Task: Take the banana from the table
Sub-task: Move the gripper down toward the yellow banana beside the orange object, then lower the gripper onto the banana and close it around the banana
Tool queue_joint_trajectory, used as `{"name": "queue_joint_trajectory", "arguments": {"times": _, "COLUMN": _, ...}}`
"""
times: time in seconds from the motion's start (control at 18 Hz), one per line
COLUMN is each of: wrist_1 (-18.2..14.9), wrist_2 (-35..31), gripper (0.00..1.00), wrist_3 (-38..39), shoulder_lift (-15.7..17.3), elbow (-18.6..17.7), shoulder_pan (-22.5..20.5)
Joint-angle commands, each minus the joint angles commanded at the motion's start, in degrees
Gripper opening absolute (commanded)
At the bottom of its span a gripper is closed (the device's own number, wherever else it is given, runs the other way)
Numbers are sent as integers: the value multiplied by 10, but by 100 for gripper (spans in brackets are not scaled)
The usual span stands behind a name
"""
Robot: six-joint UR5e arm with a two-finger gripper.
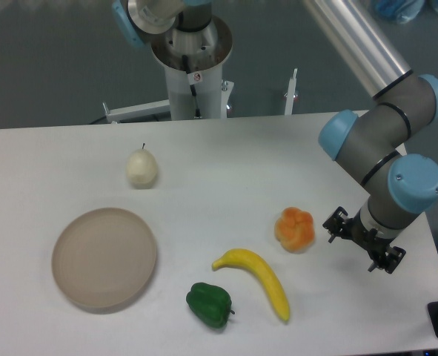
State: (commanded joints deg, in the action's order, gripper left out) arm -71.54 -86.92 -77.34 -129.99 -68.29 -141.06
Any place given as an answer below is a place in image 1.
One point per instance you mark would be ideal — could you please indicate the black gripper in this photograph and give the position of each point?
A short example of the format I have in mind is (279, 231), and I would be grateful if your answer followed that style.
(367, 233)

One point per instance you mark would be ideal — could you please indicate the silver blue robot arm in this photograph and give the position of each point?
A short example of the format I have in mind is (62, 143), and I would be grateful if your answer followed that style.
(400, 187)

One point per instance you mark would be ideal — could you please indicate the yellow banana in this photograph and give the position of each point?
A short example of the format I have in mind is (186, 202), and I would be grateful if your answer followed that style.
(253, 263)

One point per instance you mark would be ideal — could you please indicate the green bell pepper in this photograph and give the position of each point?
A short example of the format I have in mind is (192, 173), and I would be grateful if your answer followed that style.
(210, 303)

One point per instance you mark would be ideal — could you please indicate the blue plastic bag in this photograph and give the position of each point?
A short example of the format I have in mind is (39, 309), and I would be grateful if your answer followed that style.
(400, 11)

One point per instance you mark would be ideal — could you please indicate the white pear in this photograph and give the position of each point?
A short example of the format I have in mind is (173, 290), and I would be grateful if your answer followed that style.
(141, 168)

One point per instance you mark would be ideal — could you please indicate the beige round plate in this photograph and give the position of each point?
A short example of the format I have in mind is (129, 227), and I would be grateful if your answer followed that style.
(104, 259)

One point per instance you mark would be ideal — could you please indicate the white bracket right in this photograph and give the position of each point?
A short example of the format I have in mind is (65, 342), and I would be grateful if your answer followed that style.
(291, 93)

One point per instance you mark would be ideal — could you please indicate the white bracket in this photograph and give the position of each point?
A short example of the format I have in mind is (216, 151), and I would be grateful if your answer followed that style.
(135, 111)
(291, 93)

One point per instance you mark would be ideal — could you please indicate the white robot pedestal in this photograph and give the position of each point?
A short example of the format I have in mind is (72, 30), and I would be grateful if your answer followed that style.
(193, 63)

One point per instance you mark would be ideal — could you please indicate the white bracket left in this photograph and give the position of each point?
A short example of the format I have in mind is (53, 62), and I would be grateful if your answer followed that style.
(135, 111)

